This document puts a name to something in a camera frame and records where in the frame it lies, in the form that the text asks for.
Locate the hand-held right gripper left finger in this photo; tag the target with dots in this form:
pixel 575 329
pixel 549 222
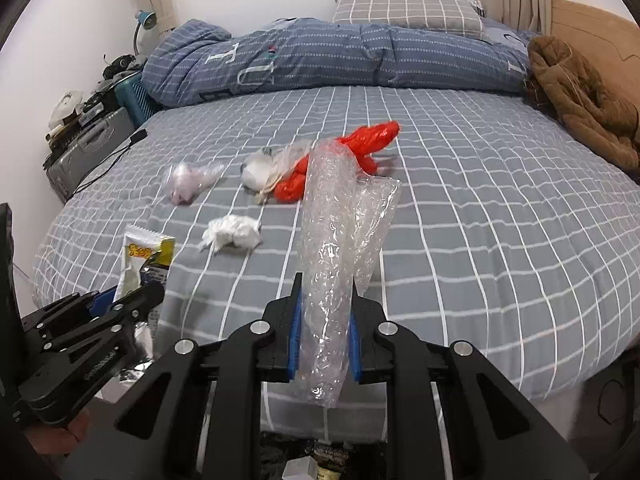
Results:
pixel 294 340

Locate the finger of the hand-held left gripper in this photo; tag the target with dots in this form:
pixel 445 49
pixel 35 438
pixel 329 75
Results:
pixel 102 304
pixel 130 310

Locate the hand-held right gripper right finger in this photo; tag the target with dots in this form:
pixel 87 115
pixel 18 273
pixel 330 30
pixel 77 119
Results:
pixel 354 345

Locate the yellow white snack packet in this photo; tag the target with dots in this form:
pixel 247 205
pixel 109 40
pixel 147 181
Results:
pixel 135 260

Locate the clear bubble wrap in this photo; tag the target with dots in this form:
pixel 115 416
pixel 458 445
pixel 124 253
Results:
pixel 330 240

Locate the white tissue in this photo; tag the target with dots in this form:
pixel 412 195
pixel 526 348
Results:
pixel 232 232

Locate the white cardboard box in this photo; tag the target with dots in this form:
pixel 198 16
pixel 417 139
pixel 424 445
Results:
pixel 300 470

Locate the clear bag with pink scraps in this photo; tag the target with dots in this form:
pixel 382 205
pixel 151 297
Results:
pixel 185 182

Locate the clear bag with white wad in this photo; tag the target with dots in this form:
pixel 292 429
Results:
pixel 257 172

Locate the red plastic bag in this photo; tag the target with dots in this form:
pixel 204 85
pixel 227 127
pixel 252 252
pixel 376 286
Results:
pixel 365 140

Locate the person's left hand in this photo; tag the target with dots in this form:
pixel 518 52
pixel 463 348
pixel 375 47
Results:
pixel 55 435

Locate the grey suitcase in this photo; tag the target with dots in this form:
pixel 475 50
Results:
pixel 90 150

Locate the grey checked bed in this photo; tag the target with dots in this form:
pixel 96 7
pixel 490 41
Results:
pixel 475 235

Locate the stack of dark boxes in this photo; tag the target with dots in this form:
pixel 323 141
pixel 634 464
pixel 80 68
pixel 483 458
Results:
pixel 92 105

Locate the white rounded appliance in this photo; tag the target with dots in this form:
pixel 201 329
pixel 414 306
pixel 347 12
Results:
pixel 67 102

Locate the teal suitcase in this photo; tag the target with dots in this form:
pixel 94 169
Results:
pixel 135 97

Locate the black tangled headphones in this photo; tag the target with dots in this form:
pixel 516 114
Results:
pixel 117 65

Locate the blue striped duvet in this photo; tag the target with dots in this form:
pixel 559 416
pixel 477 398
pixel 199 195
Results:
pixel 325 55

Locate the blue desk lamp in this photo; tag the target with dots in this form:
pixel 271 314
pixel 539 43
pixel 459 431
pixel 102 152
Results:
pixel 146 19

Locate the grey checked pillow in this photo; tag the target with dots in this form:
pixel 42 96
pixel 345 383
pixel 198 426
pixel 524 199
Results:
pixel 405 10

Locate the brown padded jacket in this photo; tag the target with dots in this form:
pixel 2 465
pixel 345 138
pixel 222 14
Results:
pixel 580 85

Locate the wooden headboard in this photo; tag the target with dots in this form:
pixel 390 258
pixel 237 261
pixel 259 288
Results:
pixel 590 20

